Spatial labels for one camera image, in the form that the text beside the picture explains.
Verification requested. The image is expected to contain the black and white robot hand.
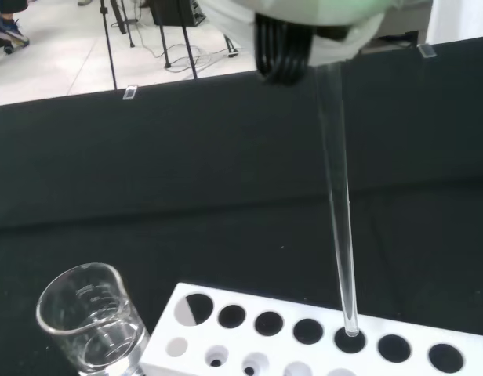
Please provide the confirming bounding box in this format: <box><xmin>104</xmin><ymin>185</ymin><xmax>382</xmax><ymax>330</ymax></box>
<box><xmin>198</xmin><ymin>0</ymin><xmax>388</xmax><ymax>86</ymax></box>

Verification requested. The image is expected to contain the white test tube rack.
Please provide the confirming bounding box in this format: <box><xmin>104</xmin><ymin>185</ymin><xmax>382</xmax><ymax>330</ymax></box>
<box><xmin>136</xmin><ymin>281</ymin><xmax>483</xmax><ymax>376</ymax></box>

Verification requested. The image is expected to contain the black tripod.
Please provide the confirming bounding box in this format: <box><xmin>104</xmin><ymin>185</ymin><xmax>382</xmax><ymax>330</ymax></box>
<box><xmin>158</xmin><ymin>0</ymin><xmax>200</xmax><ymax>81</ymax></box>
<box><xmin>99</xmin><ymin>0</ymin><xmax>136</xmax><ymax>91</ymax></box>

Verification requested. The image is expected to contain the black box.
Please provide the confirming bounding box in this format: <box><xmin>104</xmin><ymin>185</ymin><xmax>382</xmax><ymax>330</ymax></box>
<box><xmin>148</xmin><ymin>0</ymin><xmax>208</xmax><ymax>28</ymax></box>

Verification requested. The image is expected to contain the black bench cloth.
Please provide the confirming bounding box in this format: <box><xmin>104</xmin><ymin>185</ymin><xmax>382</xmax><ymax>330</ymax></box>
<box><xmin>0</xmin><ymin>34</ymin><xmax>483</xmax><ymax>376</ymax></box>

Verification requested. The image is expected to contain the person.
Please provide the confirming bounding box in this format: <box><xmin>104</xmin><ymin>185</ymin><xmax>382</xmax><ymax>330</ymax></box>
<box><xmin>0</xmin><ymin>0</ymin><xmax>31</xmax><ymax>56</ymax></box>

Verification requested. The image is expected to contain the small clear glass beaker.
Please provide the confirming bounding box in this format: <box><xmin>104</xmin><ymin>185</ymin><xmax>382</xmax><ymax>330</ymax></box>
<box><xmin>35</xmin><ymin>262</ymin><xmax>152</xmax><ymax>375</ymax></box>

